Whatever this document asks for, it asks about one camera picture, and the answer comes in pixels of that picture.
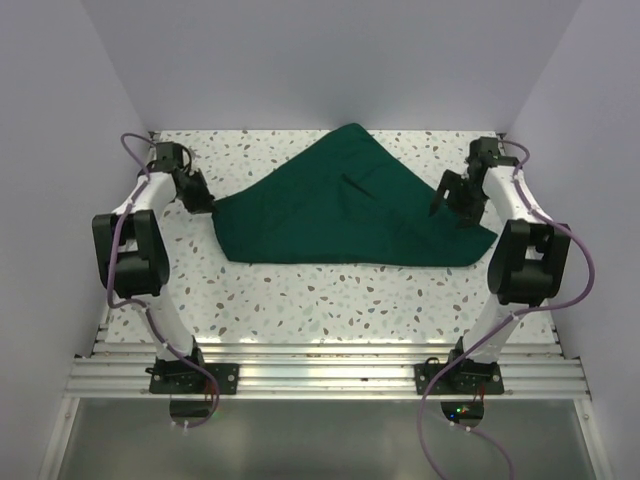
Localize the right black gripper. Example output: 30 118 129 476
430 170 488 230

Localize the green surgical cloth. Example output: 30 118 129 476
212 124 497 268

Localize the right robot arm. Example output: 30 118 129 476
414 137 570 395

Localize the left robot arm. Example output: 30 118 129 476
92 142 217 394

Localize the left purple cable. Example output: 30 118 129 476
106 132 221 429

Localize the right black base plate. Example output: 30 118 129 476
413 350 505 395

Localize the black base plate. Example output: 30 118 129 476
145 352 240 395
413 350 505 395

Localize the aluminium rail frame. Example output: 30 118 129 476
59 130 596 401

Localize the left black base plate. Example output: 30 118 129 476
145 352 240 395

